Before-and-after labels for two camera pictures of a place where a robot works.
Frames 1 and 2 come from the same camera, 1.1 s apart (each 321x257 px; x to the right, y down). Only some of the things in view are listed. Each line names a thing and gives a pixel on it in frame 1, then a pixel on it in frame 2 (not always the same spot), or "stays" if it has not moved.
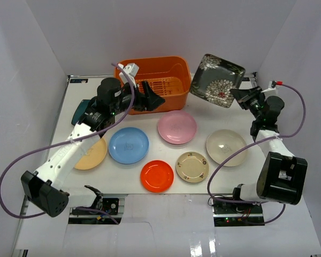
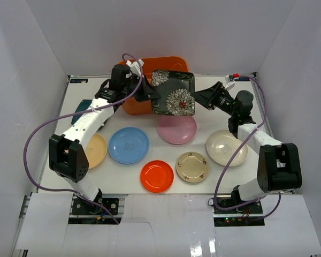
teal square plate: x=79 y=111 stays
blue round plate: x=128 y=145 stays
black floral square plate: x=214 y=78 to x=176 y=89
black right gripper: x=244 y=96 to x=209 y=97
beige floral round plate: x=192 y=167 stays
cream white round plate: x=222 y=144 stays
